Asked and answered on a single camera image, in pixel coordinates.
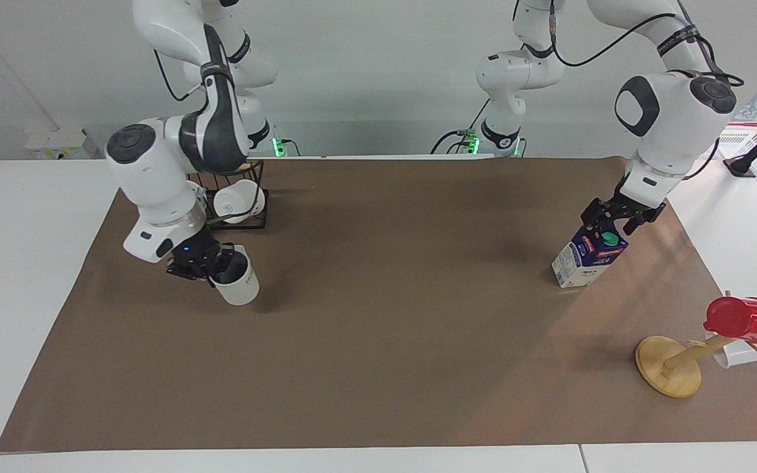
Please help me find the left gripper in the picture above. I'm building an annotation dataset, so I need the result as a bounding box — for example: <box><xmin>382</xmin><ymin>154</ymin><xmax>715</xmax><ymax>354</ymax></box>
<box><xmin>580</xmin><ymin>194</ymin><xmax>668</xmax><ymax>237</ymax></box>

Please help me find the blue white milk carton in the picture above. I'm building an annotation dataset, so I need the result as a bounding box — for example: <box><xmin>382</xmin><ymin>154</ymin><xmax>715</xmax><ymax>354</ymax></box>
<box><xmin>551</xmin><ymin>223</ymin><xmax>630</xmax><ymax>289</ymax></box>

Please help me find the red plastic cup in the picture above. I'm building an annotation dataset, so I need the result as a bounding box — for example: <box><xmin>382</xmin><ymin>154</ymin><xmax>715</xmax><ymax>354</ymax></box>
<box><xmin>703</xmin><ymin>296</ymin><xmax>757</xmax><ymax>345</ymax></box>

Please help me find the wooden mug tree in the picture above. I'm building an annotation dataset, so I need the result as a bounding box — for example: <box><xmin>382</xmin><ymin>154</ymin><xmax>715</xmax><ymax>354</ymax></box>
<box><xmin>635</xmin><ymin>289</ymin><xmax>757</xmax><ymax>399</ymax></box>

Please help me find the white paper cup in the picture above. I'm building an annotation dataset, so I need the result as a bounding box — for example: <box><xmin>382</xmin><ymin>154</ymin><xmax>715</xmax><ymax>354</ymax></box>
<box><xmin>213</xmin><ymin>179</ymin><xmax>266</xmax><ymax>225</ymax></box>
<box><xmin>208</xmin><ymin>244</ymin><xmax>261</xmax><ymax>307</ymax></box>

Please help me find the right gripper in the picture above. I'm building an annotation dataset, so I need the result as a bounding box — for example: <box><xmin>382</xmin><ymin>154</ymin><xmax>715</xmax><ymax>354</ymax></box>
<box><xmin>166</xmin><ymin>227</ymin><xmax>239</xmax><ymax>287</ymax></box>

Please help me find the black wire rack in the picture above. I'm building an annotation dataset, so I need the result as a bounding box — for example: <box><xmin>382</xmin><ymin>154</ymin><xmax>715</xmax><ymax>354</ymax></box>
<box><xmin>187</xmin><ymin>159</ymin><xmax>269</xmax><ymax>231</ymax></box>

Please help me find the white box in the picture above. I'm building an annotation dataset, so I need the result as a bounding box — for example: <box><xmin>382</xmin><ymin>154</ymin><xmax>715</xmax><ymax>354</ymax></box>
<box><xmin>23</xmin><ymin>127</ymin><xmax>91</xmax><ymax>161</ymax></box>

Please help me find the clear plastic cup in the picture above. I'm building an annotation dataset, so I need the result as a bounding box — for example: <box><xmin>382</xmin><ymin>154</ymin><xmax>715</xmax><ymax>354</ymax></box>
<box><xmin>712</xmin><ymin>340</ymin><xmax>757</xmax><ymax>369</ymax></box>

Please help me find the black cable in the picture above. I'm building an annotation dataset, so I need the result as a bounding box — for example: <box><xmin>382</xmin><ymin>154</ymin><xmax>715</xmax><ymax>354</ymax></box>
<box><xmin>430</xmin><ymin>99</ymin><xmax>492</xmax><ymax>156</ymax></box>
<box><xmin>549</xmin><ymin>12</ymin><xmax>685</xmax><ymax>68</ymax></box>
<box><xmin>152</xmin><ymin>48</ymin><xmax>211</xmax><ymax>103</ymax></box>

